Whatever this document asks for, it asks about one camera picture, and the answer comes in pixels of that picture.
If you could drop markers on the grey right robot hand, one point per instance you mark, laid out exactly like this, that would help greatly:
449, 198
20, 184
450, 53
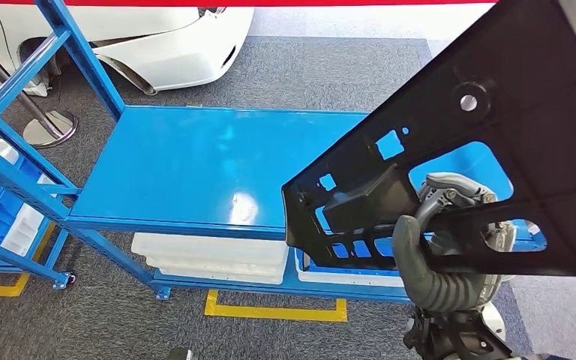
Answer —
406, 248

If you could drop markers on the black plastic plate frame part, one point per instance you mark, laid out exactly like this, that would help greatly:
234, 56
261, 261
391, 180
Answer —
516, 59

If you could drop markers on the blue plastic bin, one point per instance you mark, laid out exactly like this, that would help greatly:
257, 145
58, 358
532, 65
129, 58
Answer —
367, 272
0, 218

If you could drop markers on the rack caster wheel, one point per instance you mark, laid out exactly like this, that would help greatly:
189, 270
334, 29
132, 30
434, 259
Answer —
64, 282
164, 294

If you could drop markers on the white car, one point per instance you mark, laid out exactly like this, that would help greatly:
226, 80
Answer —
159, 49

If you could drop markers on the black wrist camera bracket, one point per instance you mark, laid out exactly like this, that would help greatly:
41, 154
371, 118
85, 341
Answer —
442, 338

